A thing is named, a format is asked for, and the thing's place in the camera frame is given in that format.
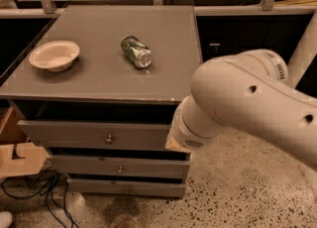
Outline grey top drawer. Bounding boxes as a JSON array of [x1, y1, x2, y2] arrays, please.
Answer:
[[18, 120, 169, 150]]

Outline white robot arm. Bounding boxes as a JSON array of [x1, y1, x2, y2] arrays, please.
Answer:
[[165, 15, 317, 169]]

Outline grey middle drawer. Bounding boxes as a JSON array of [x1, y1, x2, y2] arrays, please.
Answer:
[[49, 155, 189, 178]]

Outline grey drawer cabinet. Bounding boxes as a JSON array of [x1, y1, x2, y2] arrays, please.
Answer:
[[1, 5, 201, 184]]

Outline brown shoe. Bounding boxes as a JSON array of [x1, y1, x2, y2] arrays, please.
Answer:
[[114, 218, 140, 228]]

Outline green soda can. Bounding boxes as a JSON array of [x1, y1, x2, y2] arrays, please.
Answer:
[[121, 36, 153, 68]]

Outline white paper bowl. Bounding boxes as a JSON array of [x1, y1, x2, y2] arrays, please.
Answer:
[[29, 41, 80, 72]]

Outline wooden furniture piece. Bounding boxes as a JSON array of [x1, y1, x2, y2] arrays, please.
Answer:
[[0, 107, 48, 180]]

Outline white shoe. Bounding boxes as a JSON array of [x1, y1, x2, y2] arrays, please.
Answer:
[[0, 211, 13, 228]]

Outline blue and black cables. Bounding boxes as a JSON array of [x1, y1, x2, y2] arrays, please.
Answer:
[[0, 166, 80, 228]]

